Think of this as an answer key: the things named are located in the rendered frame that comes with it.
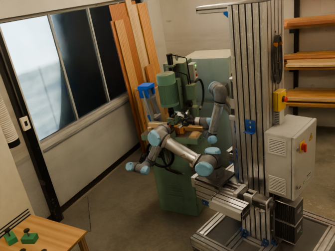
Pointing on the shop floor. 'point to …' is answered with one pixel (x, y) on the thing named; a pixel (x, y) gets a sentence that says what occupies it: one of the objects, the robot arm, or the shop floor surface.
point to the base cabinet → (178, 185)
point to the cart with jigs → (43, 236)
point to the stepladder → (149, 88)
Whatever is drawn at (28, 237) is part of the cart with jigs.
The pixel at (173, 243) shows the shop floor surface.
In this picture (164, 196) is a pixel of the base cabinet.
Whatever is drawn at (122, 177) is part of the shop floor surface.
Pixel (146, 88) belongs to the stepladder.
